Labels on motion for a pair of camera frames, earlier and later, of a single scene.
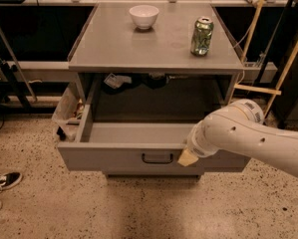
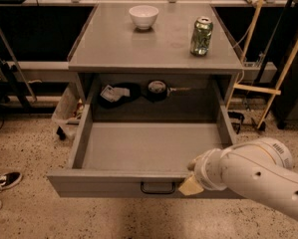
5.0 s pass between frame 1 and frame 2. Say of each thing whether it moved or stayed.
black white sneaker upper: stayed
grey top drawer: moved
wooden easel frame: stayed
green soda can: stayed
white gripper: moved
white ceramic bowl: stayed
